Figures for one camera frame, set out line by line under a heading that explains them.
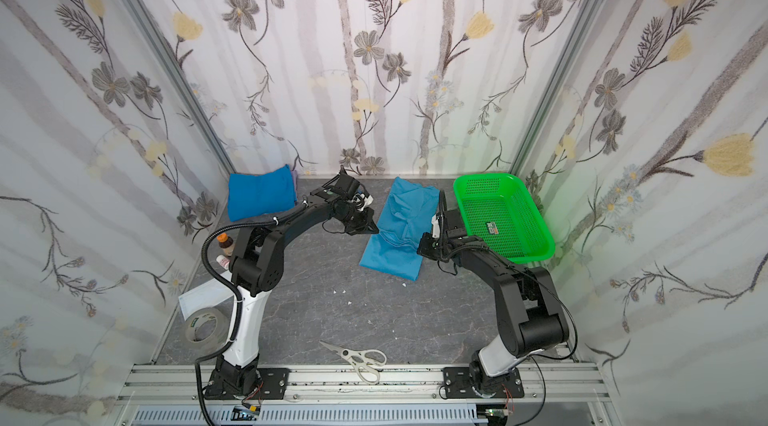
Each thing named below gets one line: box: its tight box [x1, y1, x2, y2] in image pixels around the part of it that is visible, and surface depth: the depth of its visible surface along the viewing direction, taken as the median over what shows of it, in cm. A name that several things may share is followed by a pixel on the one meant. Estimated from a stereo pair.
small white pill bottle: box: [216, 254, 230, 271], surface depth 96 cm
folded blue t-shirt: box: [228, 164, 295, 222], surface depth 116 cm
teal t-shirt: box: [358, 177, 440, 281], surface depth 99 cm
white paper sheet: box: [178, 279, 234, 320], surface depth 91 cm
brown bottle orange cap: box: [216, 232, 234, 249], surface depth 95 cm
